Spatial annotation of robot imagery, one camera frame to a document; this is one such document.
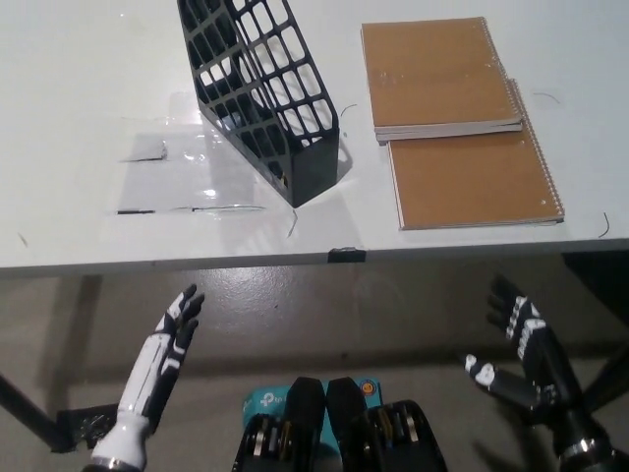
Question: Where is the teal tp-link box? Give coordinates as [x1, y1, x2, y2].
[242, 377, 382, 443]

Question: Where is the robot left black body block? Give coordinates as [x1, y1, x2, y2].
[233, 377, 328, 472]

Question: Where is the black floor foot plate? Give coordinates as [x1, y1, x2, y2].
[56, 407, 119, 451]

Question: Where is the black diagonal table leg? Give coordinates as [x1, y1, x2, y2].
[579, 343, 629, 419]
[0, 371, 56, 451]

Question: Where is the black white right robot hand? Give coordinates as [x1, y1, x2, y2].
[464, 273, 613, 456]

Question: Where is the brown spiral notebook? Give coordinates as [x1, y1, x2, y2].
[373, 125, 523, 146]
[386, 77, 566, 231]
[361, 17, 523, 137]

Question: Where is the small black edge clip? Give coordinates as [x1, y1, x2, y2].
[327, 245, 368, 263]

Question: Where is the black lattice book holder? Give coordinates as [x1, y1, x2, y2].
[176, 0, 341, 208]

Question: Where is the transparent plastic sheet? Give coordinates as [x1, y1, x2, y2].
[105, 90, 296, 217]

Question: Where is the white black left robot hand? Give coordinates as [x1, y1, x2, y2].
[90, 283, 206, 466]

